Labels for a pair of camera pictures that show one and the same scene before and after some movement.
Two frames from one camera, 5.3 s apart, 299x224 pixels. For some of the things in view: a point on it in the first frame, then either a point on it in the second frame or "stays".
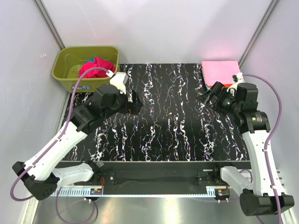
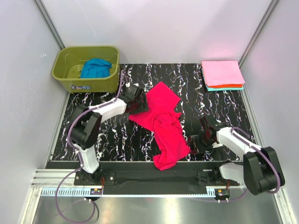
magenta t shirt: (96, 73) to (170, 144)
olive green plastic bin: (69, 60) stays
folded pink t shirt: (222, 71) stays
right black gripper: (219, 90) to (198, 148)
